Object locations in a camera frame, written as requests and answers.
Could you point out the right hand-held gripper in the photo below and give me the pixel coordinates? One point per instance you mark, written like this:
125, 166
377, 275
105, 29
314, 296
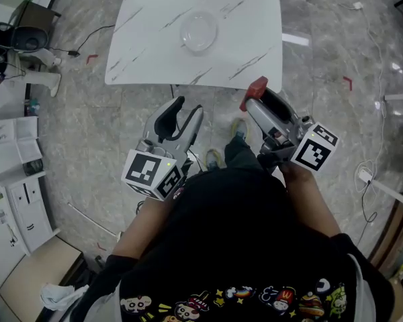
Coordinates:
310, 151

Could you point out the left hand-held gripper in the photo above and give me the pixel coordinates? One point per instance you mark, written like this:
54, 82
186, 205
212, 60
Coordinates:
144, 171

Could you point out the red object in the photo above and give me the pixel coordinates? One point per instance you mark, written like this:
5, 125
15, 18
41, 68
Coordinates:
257, 87

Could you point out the person's right forearm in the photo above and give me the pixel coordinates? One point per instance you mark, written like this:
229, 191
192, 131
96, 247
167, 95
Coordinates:
309, 203

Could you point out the person's left forearm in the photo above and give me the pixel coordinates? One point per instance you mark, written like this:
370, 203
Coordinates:
141, 226

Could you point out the person's right shoe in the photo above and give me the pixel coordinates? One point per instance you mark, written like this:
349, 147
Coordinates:
240, 127

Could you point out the person's shoe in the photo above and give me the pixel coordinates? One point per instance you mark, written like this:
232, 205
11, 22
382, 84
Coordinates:
240, 127
213, 158

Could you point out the person's left shoe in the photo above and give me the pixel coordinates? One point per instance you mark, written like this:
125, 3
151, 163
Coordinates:
213, 158

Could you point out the person's black trousers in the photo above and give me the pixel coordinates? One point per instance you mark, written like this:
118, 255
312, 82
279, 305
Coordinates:
240, 153

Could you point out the white marble table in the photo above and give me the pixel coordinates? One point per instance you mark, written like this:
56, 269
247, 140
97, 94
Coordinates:
147, 45

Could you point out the white power strip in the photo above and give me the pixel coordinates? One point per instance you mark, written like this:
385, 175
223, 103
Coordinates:
365, 175

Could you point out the person's black printed shirt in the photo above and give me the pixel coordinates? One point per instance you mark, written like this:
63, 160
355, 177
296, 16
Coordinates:
228, 240

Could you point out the white plug adapter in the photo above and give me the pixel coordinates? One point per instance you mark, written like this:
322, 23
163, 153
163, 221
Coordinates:
357, 5

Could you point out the teal small bottles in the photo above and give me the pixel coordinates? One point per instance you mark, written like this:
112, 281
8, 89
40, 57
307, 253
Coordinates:
32, 107

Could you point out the dark round jar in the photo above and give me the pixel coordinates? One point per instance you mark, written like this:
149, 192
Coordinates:
33, 167

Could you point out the black office chair base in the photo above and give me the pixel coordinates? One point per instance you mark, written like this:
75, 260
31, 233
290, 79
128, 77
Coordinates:
97, 263

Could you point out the brown wooden shelf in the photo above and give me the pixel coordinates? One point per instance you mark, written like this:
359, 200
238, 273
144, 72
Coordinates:
393, 233

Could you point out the dark grey round bin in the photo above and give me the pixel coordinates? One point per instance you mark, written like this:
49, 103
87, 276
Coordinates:
30, 39

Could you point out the white drawer cabinet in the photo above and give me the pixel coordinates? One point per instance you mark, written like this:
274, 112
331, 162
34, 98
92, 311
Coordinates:
30, 213

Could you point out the brown wooden cabinet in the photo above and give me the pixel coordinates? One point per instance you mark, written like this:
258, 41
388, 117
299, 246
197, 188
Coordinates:
37, 15

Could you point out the white work table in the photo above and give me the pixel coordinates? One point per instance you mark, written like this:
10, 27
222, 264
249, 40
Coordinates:
0, 99

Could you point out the beige wooden desk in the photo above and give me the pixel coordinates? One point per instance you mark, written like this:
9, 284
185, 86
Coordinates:
40, 273

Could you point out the crumpled white cloth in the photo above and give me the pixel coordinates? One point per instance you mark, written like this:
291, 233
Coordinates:
60, 295

